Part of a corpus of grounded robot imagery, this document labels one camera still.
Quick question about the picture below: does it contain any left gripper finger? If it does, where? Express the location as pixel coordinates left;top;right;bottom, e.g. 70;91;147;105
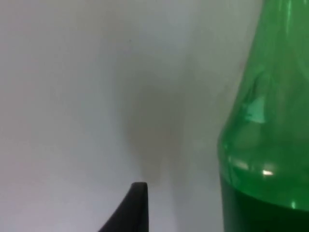
97;182;150;232

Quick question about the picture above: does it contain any green plastic bottle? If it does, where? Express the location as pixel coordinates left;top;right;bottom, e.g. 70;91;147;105
217;0;309;232

